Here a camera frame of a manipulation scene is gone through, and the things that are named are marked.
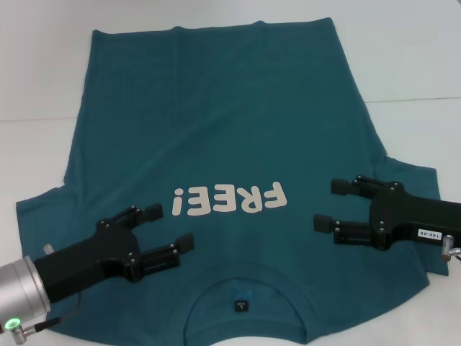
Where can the teal t-shirt with FREE print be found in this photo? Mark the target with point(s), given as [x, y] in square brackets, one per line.
[230, 126]

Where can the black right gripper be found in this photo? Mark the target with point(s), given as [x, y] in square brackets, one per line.
[403, 216]

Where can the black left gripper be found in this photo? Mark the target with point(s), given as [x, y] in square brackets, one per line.
[90, 256]

